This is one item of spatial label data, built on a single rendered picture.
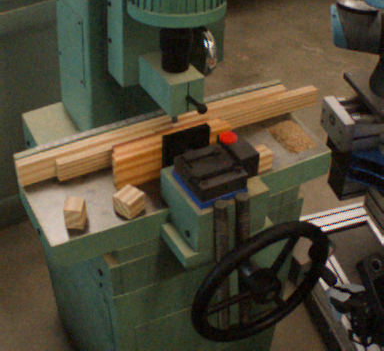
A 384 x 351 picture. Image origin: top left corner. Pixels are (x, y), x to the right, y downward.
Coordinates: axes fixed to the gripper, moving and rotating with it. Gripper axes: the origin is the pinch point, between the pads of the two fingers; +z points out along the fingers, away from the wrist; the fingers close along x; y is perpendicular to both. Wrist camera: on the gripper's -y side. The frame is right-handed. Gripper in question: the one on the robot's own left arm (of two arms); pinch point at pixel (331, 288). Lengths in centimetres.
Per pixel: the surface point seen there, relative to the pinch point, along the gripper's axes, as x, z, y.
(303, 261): 11.4, 27.0, 4.7
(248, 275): -13.2, 6.5, -6.9
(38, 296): -38, 119, 23
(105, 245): -33.8, 17.1, -17.8
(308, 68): 141, 193, -20
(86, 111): -23, 47, -39
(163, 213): -22.3, 15.5, -20.5
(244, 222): -12.9, 4.6, -17.4
